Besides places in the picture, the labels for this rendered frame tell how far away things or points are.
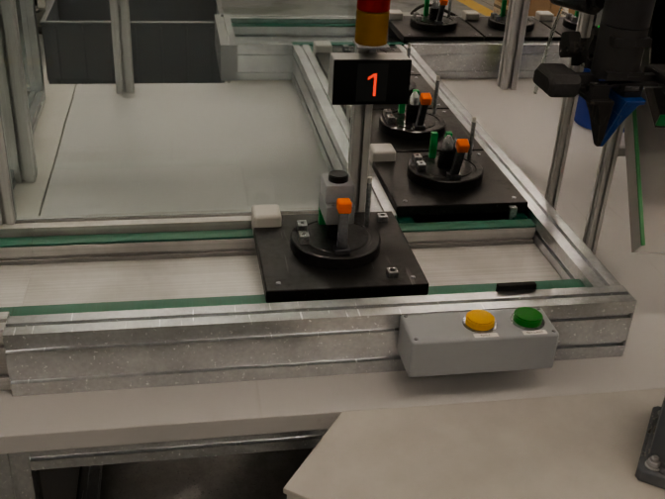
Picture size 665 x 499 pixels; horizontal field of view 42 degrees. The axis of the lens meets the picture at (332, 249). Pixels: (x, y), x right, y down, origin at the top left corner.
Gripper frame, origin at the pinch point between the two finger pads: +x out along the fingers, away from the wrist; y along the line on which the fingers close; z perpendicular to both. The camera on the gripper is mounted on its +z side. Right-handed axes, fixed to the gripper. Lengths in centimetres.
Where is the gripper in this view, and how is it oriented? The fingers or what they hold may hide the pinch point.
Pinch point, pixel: (604, 120)
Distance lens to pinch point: 115.0
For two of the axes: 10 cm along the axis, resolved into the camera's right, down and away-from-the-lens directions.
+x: -0.6, 8.7, 4.9
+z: -1.6, -4.9, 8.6
